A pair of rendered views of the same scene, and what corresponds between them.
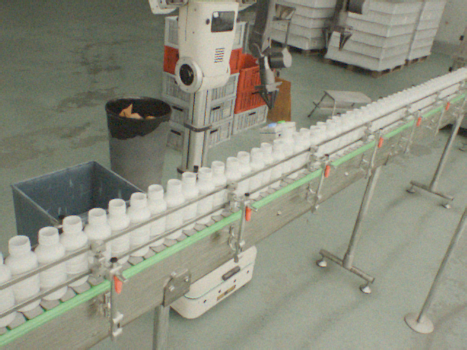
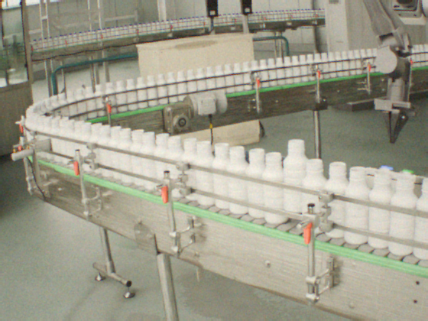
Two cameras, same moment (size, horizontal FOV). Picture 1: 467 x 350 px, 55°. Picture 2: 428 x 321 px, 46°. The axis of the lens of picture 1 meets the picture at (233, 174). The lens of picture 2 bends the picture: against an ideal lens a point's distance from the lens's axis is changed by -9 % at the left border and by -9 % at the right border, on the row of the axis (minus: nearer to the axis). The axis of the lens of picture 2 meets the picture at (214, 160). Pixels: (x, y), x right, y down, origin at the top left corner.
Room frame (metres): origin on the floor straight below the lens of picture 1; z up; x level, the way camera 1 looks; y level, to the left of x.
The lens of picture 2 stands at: (1.44, -1.38, 1.52)
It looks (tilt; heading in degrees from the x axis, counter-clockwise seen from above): 16 degrees down; 99
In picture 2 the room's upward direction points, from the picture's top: 5 degrees counter-clockwise
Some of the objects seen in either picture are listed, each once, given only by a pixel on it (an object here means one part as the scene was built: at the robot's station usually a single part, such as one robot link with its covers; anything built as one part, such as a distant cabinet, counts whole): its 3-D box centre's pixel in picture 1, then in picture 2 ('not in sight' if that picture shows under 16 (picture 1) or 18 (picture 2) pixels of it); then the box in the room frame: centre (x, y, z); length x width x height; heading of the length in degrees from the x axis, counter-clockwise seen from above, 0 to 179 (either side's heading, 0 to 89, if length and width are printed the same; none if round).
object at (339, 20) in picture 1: (339, 19); not in sight; (1.90, -0.33, 1.51); 0.10 x 0.07 x 0.07; 53
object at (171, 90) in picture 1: (201, 84); not in sight; (3.90, 0.40, 0.55); 0.61 x 0.41 x 0.22; 150
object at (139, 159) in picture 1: (138, 149); not in sight; (2.90, 0.70, 0.32); 0.45 x 0.45 x 0.64
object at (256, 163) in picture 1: (253, 173); (239, 180); (1.30, -0.06, 1.08); 0.06 x 0.06 x 0.17
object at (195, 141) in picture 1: (194, 160); not in sight; (2.02, 0.20, 0.74); 0.11 x 0.11 x 0.40; 53
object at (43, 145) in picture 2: not in sight; (39, 173); (0.46, 0.47, 0.96); 0.23 x 0.10 x 0.27; 53
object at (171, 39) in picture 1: (205, 33); not in sight; (3.90, 0.40, 1.00); 0.61 x 0.41 x 0.22; 150
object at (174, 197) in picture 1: (172, 208); (150, 160); (1.02, 0.15, 1.08); 0.06 x 0.06 x 0.17
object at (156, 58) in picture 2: not in sight; (198, 92); (0.45, 4.42, 0.59); 1.10 x 0.62 x 1.18; 35
